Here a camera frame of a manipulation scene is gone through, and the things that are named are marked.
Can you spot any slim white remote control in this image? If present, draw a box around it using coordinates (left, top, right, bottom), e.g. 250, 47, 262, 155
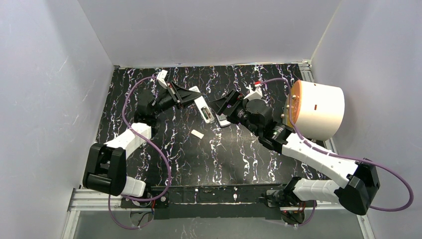
189, 86, 215, 123

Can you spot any white cylindrical container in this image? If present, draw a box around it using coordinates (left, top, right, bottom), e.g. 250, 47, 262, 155
283, 80, 345, 141

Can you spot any grey remote control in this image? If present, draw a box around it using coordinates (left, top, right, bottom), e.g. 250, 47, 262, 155
216, 114, 231, 128

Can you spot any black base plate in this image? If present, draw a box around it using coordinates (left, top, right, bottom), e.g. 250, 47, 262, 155
120, 184, 306, 221

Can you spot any slim remote battery cover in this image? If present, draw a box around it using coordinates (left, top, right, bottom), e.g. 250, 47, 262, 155
191, 129, 204, 139

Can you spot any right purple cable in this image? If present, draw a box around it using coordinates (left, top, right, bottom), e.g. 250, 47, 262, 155
260, 78, 414, 228

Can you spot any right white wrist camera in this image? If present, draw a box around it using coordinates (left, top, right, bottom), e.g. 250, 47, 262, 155
244, 81, 263, 101

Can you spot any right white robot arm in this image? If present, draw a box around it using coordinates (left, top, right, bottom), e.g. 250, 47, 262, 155
209, 90, 380, 215

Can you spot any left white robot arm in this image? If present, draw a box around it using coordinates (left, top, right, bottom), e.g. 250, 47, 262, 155
83, 81, 201, 202

